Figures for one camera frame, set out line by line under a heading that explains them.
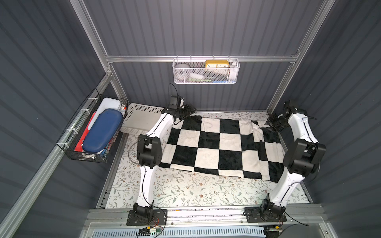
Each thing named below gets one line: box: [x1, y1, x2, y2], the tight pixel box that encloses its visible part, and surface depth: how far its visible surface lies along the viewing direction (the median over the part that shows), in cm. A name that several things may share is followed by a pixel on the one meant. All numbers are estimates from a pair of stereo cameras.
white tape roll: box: [174, 63, 191, 81], surface depth 90 cm
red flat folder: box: [73, 111, 97, 152], surface depth 67 cm
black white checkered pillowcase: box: [159, 115, 286, 183], surface depth 101 cm
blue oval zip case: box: [82, 108, 124, 154], surface depth 69 cm
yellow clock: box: [204, 59, 230, 69], surface depth 90 cm
